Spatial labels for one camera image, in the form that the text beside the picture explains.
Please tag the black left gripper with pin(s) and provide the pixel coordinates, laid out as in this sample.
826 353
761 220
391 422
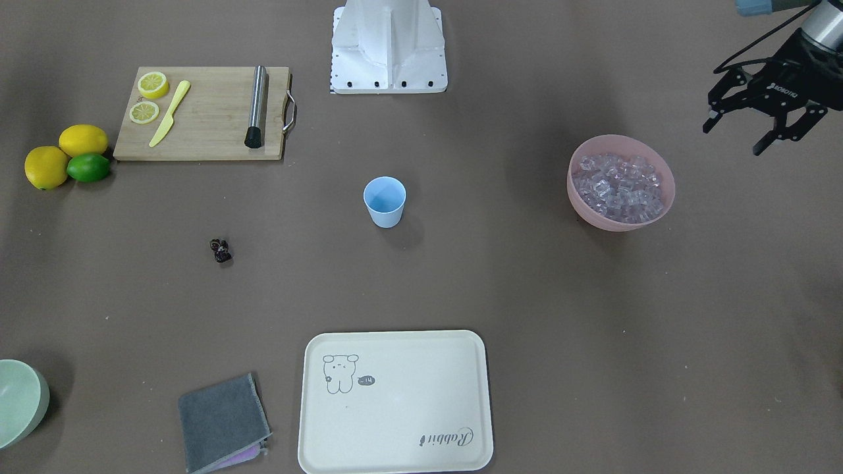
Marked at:
792 78

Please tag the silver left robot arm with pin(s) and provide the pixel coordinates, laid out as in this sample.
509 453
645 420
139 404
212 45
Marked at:
822 22

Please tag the pile of clear ice cubes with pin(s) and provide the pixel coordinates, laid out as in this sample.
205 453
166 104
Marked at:
627 190

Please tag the light blue plastic cup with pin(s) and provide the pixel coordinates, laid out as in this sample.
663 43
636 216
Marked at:
384 198

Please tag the dark red cherries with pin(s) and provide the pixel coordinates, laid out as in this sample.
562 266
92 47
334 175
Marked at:
220 249

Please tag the pink bowl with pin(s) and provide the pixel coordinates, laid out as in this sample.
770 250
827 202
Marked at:
624 146

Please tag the cream rabbit tray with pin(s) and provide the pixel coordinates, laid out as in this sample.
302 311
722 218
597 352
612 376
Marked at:
395 402

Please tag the steel muddler black tip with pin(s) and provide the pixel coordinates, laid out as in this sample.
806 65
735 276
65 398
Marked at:
255 135

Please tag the wooden cutting board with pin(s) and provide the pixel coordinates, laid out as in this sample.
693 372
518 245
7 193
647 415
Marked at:
212 120

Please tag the yellow plastic knife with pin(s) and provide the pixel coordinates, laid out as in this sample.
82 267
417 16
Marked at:
168 119

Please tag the upper lemon slice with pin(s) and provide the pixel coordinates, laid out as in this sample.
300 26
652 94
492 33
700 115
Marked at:
153 85

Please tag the lemon slice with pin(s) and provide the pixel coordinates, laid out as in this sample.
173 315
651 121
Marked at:
153 85
143 112

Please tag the lower lemon slice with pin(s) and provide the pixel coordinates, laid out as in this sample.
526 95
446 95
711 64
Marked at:
143 112

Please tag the grey folded cloth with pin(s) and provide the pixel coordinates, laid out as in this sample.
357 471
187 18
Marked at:
223 424

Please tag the green lime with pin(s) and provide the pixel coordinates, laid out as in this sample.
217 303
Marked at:
88 167

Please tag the yellow lemon near board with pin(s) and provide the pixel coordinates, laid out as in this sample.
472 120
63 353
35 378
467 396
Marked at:
83 139

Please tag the yellow lemon outer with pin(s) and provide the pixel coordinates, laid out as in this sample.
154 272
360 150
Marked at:
46 167

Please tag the mint green bowl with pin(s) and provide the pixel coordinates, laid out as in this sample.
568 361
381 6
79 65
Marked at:
25 397

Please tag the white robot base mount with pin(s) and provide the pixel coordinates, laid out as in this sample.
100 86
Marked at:
388 47

